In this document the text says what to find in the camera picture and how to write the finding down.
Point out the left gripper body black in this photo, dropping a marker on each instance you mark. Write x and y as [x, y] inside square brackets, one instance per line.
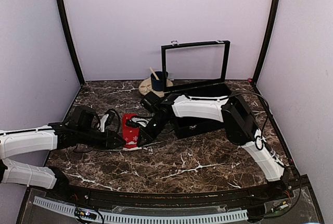
[85, 138]

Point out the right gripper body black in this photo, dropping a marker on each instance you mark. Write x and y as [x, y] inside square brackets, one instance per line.
[157, 128]

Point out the red Santa Christmas sock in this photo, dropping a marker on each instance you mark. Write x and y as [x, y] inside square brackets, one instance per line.
[130, 134]

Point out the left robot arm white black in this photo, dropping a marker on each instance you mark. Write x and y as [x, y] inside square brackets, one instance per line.
[55, 136]

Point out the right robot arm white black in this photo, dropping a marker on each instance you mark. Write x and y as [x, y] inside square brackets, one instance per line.
[238, 121]

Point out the dark blue cup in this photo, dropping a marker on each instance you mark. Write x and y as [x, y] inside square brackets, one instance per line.
[157, 84]

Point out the beige woven coaster mat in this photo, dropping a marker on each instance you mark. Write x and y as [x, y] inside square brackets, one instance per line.
[146, 86]

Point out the wooden stick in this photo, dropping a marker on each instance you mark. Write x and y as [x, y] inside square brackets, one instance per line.
[154, 73]

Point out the black display box glass lid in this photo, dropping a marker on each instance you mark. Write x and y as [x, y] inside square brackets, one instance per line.
[197, 69]

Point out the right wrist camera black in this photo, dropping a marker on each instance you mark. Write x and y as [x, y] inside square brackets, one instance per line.
[151, 102]

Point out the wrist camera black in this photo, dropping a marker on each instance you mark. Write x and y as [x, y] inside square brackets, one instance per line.
[151, 102]
[85, 119]

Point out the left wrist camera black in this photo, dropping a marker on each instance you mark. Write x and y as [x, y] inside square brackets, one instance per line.
[85, 119]

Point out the white slotted cable duct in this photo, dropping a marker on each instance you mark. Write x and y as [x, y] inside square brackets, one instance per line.
[145, 215]

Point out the left circuit board with wires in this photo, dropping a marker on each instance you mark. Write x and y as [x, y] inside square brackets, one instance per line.
[84, 213]

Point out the circuit board with wires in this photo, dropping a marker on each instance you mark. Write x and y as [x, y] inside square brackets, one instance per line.
[283, 207]
[84, 213]

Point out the black front rail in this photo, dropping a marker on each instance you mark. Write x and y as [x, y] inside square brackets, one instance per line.
[101, 199]

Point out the right circuit board with wires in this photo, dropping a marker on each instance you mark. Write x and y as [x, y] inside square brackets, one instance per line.
[283, 207]

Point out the left black frame post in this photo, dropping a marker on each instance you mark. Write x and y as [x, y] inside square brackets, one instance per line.
[69, 41]

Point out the black frame post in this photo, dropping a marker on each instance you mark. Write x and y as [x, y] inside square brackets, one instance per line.
[69, 41]
[266, 40]

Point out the right black frame post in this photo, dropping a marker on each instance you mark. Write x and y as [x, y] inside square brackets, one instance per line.
[266, 40]

